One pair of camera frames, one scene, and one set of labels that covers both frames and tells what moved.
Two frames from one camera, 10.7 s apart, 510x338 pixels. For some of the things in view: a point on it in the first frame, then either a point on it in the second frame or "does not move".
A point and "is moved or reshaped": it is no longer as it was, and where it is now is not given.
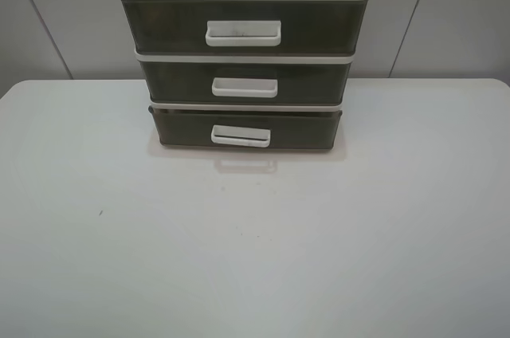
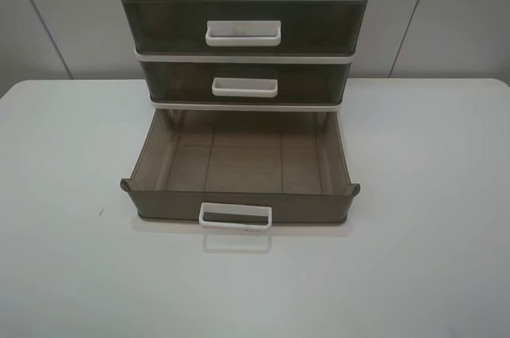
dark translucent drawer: x=246 y=82 does not move
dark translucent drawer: x=246 y=130 is moved or reshaped
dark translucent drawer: x=205 y=26 does not move
